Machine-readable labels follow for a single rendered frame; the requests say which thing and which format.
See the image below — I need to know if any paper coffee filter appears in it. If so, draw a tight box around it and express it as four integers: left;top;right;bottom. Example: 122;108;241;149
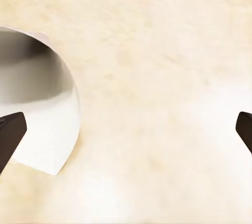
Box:
0;24;81;176

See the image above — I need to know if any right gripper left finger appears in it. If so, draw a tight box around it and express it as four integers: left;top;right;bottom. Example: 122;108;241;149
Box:
0;111;27;174

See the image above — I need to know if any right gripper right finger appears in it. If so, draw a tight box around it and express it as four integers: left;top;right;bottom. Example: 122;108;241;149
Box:
235;111;252;154

